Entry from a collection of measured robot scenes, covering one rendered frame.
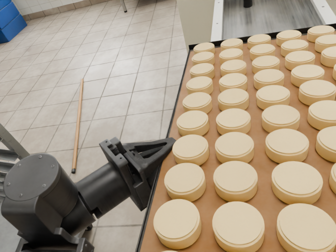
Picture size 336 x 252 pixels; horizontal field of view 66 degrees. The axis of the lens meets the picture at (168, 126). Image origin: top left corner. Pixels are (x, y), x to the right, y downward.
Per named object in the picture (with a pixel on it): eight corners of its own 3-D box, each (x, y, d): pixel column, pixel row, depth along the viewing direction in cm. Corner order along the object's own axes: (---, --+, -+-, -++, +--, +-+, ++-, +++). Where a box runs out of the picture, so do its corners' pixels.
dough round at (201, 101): (198, 121, 43) (196, 111, 42) (178, 111, 46) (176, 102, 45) (218, 106, 45) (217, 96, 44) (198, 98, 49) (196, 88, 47)
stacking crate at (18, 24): (8, 29, 459) (1, 18, 445) (27, 25, 449) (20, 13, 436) (-11, 46, 417) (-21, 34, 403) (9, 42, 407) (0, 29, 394)
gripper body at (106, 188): (131, 180, 43) (91, 208, 41) (109, 135, 37) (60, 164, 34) (152, 205, 38) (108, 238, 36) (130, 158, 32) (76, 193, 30)
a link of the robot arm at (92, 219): (46, 221, 37) (61, 255, 34) (20, 199, 32) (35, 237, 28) (90, 192, 39) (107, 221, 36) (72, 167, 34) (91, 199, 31)
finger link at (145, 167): (169, 151, 46) (123, 182, 42) (159, 119, 41) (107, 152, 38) (194, 172, 41) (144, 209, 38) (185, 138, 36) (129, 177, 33)
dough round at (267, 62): (263, 62, 54) (263, 53, 53) (285, 67, 50) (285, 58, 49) (246, 72, 52) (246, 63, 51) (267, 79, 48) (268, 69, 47)
